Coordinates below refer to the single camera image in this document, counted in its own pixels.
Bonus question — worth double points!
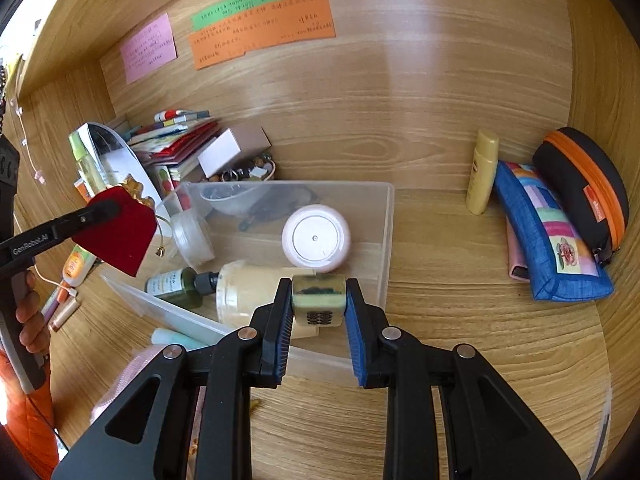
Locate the mint white tube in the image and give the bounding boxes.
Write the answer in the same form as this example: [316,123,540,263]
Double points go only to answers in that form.
[151,328,207,351]

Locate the olive soap block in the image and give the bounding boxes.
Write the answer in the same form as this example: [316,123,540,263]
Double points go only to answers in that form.
[292,274,346,327]

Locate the pink rope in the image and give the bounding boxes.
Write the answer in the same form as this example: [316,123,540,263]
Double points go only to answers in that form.
[89,343,206,480]

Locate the dark green small bottle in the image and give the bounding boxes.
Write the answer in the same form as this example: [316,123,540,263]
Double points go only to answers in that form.
[144,266,219,310]

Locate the red velvet pouch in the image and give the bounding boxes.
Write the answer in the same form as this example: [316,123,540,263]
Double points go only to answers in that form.
[72,186,156,278]

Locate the white round plastic lid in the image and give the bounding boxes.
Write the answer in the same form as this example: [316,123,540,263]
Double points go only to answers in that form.
[170,209,215,266]

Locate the pink round Hyntoor case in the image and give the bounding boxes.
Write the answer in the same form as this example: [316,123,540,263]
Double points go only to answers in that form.
[281,205,352,273]

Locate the left hand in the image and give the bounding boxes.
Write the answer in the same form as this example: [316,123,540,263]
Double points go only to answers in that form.
[15,271,51,354]

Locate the orange hand gel bottle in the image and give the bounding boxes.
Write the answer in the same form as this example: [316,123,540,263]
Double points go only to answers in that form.
[62,245,96,287]

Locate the pens at left edge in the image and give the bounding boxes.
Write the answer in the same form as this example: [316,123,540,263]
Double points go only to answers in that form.
[41,286,78,332]

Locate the yellow green spray bottle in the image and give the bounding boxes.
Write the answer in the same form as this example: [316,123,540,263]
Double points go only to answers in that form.
[68,131,106,195]

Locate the clear plastic storage bin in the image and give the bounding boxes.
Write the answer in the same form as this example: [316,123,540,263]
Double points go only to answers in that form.
[98,180,396,388]

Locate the white folded paper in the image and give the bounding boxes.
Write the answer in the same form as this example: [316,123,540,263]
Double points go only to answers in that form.
[77,122,162,206]

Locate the small grey bowl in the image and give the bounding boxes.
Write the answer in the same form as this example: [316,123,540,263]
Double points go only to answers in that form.
[200,183,262,217]

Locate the stack of books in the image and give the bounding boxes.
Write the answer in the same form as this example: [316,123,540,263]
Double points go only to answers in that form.
[127,110,221,190]

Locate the blue patterned pencil pouch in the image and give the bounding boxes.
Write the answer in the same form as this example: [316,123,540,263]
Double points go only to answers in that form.
[494,160,614,302]

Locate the white small box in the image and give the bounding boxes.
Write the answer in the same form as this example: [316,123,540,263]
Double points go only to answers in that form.
[198,122,271,178]

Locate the yellow lotion tube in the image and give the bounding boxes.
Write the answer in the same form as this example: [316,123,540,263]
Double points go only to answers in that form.
[465,129,500,214]

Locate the pink sticky note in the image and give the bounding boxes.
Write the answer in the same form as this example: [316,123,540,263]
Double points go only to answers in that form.
[120,13,177,84]

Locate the black orange zip case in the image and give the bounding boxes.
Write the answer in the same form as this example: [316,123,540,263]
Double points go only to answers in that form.
[533,127,629,266]

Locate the orange sticky note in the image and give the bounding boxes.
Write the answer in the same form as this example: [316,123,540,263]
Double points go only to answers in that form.
[189,0,335,70]

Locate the green sticky note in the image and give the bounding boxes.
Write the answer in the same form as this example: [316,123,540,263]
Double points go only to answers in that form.
[191,0,277,32]

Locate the white charging cable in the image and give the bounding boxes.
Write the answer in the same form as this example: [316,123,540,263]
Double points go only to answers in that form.
[8,94,79,296]

